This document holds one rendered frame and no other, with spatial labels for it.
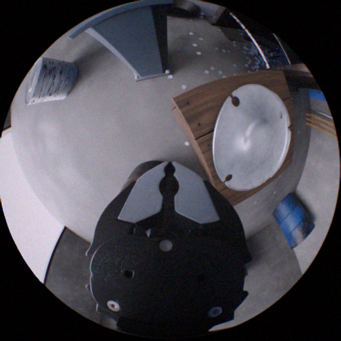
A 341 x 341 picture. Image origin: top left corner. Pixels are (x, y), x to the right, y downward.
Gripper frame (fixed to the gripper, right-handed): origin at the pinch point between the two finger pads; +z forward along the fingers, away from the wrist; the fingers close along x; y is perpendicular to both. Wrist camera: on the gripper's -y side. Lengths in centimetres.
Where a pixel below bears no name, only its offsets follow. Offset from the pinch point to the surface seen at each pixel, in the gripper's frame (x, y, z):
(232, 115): 12.3, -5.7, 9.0
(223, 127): 10.2, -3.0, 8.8
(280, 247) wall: 262, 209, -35
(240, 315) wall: 142, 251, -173
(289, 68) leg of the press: 46, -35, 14
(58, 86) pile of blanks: -65, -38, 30
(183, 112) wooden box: 2.4, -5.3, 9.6
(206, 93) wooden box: 6.9, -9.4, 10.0
